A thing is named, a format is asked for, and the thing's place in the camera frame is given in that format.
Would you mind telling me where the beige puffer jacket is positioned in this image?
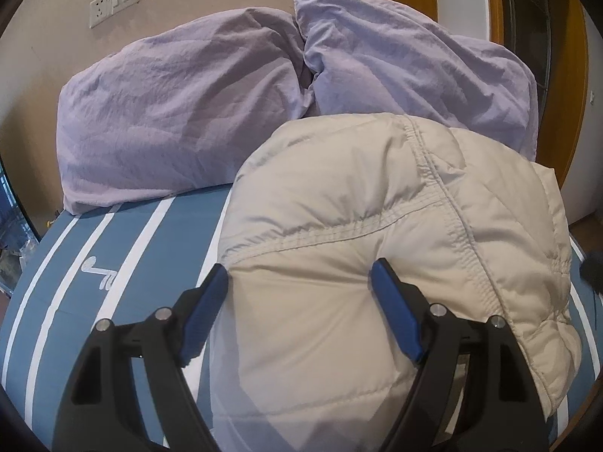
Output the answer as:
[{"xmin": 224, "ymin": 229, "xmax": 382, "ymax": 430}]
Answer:
[{"xmin": 210, "ymin": 113, "xmax": 582, "ymax": 451}]

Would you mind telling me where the blue white striped bedsheet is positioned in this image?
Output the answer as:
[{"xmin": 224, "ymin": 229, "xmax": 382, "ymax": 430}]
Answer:
[{"xmin": 1, "ymin": 187, "xmax": 602, "ymax": 451}]

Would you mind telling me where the large lilac pillow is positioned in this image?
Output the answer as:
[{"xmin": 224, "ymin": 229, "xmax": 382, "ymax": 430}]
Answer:
[{"xmin": 56, "ymin": 7, "xmax": 314, "ymax": 214}]

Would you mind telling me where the small lilac pillow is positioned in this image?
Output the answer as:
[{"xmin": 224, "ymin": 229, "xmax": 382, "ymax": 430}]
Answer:
[{"xmin": 293, "ymin": 0, "xmax": 539, "ymax": 160}]

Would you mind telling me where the white wall switch panel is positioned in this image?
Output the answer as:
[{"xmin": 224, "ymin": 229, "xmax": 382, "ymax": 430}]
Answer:
[{"xmin": 89, "ymin": 0, "xmax": 140, "ymax": 29}]

